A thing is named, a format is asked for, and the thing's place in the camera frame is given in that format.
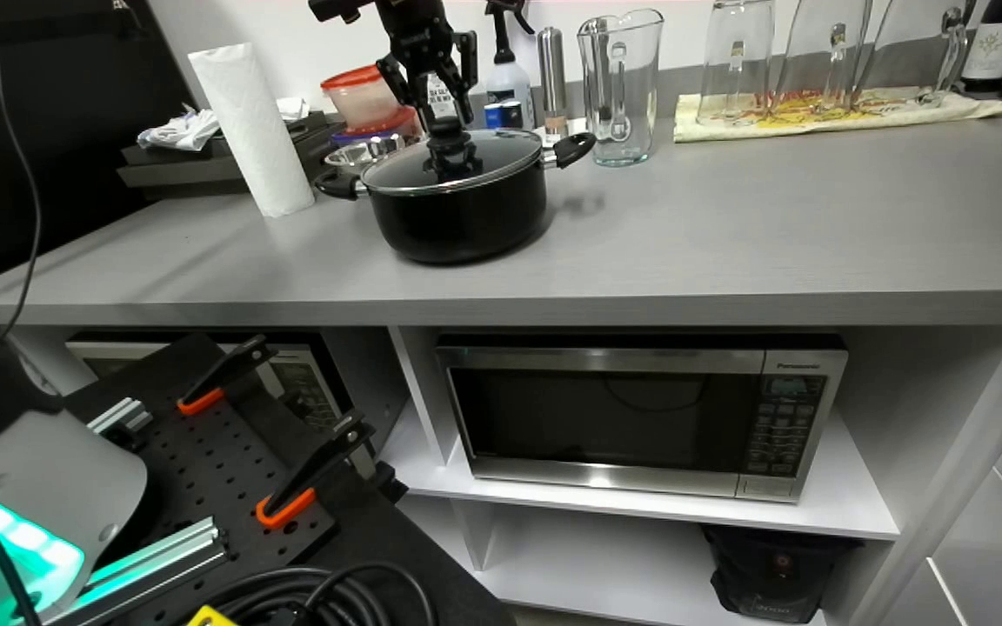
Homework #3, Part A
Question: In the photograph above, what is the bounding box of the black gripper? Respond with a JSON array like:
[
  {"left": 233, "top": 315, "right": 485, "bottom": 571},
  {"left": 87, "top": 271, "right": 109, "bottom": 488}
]
[{"left": 370, "top": 0, "right": 485, "bottom": 133}]

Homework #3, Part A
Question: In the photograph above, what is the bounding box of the black pot lid with knob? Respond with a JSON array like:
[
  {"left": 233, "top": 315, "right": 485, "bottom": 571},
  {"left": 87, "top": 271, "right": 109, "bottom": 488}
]
[{"left": 362, "top": 113, "right": 547, "bottom": 198}]

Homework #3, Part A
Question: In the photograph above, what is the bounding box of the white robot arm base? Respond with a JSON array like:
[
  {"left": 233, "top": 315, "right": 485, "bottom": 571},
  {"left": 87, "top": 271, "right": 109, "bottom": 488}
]
[{"left": 0, "top": 287, "right": 153, "bottom": 626}]

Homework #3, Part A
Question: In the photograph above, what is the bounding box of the black cooking pot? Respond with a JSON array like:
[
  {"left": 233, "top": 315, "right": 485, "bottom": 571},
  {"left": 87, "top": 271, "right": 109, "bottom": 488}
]
[{"left": 316, "top": 125, "right": 601, "bottom": 271}]

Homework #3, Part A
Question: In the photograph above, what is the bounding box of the small glass jar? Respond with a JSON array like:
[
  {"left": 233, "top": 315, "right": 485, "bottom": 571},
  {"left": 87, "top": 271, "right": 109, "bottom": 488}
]
[{"left": 422, "top": 68, "right": 465, "bottom": 127}]

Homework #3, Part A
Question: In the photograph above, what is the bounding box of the red-lidded plastic container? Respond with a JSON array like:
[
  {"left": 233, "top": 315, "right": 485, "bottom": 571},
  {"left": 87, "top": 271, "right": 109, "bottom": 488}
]
[{"left": 316, "top": 62, "right": 422, "bottom": 134}]

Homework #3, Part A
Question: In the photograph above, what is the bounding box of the spray bottle with black nozzle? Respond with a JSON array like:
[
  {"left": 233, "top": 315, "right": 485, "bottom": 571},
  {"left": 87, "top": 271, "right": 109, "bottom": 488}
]
[{"left": 477, "top": 0, "right": 538, "bottom": 133}]

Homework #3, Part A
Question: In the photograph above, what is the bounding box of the steel bowl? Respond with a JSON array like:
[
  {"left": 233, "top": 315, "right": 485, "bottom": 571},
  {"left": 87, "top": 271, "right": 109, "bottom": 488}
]
[{"left": 322, "top": 127, "right": 425, "bottom": 181}]

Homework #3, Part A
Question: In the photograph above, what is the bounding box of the steel cylinder grinder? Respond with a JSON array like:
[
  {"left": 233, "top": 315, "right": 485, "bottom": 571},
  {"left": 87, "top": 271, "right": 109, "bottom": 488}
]
[{"left": 536, "top": 24, "right": 570, "bottom": 133}]

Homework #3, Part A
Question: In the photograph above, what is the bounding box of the white paper towel roll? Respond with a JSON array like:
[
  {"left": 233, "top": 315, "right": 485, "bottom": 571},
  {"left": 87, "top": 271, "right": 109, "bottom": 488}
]
[{"left": 186, "top": 40, "right": 322, "bottom": 224}]

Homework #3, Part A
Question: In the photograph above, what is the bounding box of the clear glass pitcher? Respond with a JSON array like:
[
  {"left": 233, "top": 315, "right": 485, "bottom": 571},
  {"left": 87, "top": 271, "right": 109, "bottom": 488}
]
[{"left": 573, "top": 7, "right": 671, "bottom": 171}]

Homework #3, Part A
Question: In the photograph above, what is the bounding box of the white crumpled cloth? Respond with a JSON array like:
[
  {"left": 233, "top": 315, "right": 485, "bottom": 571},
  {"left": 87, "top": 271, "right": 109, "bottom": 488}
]
[{"left": 133, "top": 104, "right": 229, "bottom": 155}]

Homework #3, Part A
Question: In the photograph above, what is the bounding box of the black tray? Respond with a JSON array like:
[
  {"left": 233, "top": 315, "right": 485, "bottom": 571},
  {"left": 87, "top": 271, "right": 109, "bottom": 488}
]
[{"left": 114, "top": 108, "right": 342, "bottom": 195}]

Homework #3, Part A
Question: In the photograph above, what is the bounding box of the clear tall drinking glass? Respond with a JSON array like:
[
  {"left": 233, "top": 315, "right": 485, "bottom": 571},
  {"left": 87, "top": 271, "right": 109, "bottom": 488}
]
[{"left": 703, "top": 0, "right": 779, "bottom": 110}]

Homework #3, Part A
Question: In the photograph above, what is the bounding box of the orange and black clamp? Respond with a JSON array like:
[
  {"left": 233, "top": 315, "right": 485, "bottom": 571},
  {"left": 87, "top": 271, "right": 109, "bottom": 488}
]
[
  {"left": 175, "top": 332, "right": 279, "bottom": 422},
  {"left": 251, "top": 412, "right": 377, "bottom": 537}
]

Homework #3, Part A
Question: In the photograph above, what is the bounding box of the stainless steel microwave oven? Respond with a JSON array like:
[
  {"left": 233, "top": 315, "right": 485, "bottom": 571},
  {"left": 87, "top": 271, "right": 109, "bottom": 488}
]
[{"left": 435, "top": 332, "right": 854, "bottom": 506}]

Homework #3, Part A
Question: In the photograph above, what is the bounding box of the clear wine glass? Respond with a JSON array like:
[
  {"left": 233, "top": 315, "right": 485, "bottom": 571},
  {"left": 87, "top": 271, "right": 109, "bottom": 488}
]
[{"left": 775, "top": 0, "right": 900, "bottom": 110}]

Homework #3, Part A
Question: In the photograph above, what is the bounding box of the black perforated mounting board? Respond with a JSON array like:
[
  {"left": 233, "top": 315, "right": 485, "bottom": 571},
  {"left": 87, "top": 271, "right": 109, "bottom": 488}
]
[{"left": 62, "top": 329, "right": 342, "bottom": 568}]

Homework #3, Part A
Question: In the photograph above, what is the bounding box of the white shelf cabinet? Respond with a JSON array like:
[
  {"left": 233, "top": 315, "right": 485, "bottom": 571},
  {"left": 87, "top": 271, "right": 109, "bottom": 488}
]
[{"left": 10, "top": 323, "right": 1002, "bottom": 626}]

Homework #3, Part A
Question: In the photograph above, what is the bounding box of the clear glass with metal stopper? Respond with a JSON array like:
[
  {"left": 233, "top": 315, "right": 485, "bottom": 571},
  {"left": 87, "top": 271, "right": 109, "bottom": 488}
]
[{"left": 932, "top": 0, "right": 985, "bottom": 96}]

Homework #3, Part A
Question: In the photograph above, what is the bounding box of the dark wine bottle white label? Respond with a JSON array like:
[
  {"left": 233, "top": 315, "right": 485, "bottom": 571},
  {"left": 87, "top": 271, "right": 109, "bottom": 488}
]
[{"left": 961, "top": 0, "right": 1002, "bottom": 94}]

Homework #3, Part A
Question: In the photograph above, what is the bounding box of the black bag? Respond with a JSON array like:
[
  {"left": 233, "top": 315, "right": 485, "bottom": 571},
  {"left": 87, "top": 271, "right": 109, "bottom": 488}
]
[{"left": 703, "top": 523, "right": 862, "bottom": 626}]

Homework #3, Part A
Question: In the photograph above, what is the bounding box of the thin black hanging cable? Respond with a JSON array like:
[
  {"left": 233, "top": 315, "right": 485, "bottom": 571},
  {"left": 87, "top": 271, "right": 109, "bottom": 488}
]
[{"left": 0, "top": 0, "right": 48, "bottom": 339}]

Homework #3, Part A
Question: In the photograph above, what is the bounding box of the black coiled cable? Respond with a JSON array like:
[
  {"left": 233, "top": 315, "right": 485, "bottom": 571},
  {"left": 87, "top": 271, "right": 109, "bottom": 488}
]
[{"left": 211, "top": 560, "right": 439, "bottom": 626}]

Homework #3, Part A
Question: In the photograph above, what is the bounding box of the aluminium extrusion rail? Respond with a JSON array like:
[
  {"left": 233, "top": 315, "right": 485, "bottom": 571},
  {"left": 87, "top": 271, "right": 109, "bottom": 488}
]
[{"left": 51, "top": 513, "right": 229, "bottom": 626}]

